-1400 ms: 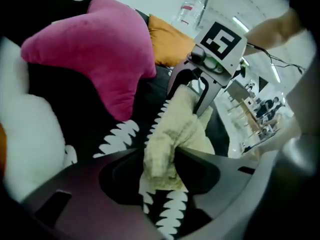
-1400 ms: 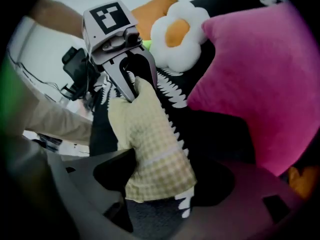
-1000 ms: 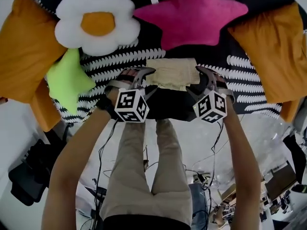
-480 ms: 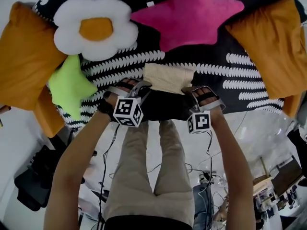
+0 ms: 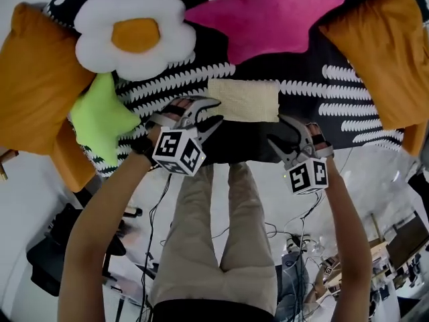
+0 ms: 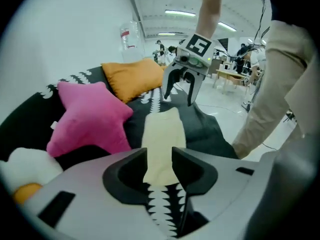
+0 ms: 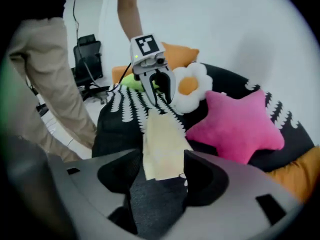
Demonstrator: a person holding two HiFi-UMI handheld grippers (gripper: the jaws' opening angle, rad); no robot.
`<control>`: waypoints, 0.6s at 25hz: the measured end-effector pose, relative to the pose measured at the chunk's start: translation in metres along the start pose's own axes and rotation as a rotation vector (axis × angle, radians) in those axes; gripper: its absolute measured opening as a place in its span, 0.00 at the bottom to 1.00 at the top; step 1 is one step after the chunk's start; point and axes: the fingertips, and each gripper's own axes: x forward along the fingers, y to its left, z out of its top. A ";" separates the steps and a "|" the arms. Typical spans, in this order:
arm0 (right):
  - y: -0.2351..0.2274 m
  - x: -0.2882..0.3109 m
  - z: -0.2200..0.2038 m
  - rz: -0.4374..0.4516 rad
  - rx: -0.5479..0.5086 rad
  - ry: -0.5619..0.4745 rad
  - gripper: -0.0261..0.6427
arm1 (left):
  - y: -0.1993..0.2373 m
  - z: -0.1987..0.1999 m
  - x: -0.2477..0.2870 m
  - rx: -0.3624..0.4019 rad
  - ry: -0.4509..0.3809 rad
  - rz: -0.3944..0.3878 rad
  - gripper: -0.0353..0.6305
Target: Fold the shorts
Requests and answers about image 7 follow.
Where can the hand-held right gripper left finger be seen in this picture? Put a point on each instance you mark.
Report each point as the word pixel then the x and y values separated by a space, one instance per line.
pixel 82 179

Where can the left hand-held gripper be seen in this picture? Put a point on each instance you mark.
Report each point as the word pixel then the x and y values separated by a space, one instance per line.
pixel 146 46

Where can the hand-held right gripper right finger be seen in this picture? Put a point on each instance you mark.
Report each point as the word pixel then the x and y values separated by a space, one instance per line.
pixel 237 196

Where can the cream cloth garment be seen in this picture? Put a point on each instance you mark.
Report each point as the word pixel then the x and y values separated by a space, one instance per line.
pixel 162 146

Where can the person's left forearm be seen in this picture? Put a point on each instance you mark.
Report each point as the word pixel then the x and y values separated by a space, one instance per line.
pixel 130 14

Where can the green star pillow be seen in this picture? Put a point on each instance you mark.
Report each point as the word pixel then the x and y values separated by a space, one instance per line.
pixel 132 82

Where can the orange square cushion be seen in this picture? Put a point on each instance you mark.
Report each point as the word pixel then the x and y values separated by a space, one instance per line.
pixel 180 55
pixel 297 176

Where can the white flower pillow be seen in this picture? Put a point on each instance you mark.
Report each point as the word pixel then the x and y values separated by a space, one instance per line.
pixel 192 99

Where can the orange bolster cushion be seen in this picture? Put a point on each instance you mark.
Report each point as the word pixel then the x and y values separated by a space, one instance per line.
pixel 118 74

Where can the black white patterned sofa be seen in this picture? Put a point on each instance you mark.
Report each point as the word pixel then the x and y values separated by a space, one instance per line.
pixel 117 134

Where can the pink star pillow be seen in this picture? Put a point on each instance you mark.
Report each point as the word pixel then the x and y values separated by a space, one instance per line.
pixel 237 129

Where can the black office chair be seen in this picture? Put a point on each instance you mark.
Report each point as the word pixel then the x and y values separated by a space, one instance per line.
pixel 87 56

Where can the person's beige trousers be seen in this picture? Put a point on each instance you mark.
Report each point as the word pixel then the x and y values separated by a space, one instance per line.
pixel 50 71

